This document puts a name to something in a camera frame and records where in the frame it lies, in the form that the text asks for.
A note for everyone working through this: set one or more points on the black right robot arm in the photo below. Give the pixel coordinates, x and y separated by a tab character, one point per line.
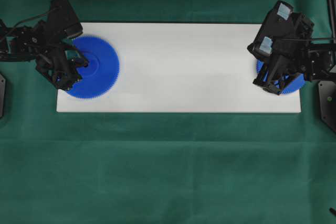
316	59

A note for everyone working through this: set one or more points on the white rectangular board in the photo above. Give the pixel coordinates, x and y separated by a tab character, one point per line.
167	67

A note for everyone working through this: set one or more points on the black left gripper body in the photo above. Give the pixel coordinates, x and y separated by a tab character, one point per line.
50	57

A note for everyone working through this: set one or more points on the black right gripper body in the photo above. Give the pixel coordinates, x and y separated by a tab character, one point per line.
282	68

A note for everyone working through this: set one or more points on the large blue gear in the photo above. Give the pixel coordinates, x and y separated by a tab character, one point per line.
101	73

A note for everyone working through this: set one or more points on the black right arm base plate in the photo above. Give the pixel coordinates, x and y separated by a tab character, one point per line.
326	91

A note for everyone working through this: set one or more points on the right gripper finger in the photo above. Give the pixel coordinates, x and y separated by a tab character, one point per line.
261	50
278	23

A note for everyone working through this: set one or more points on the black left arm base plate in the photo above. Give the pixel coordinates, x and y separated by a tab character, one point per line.
2	94

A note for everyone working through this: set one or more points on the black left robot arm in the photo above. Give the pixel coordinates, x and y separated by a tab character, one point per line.
13	47

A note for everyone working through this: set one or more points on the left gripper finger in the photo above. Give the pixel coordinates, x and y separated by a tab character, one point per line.
75	59
62	21

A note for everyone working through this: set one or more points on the small blue gear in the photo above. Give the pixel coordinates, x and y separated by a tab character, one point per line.
295	85

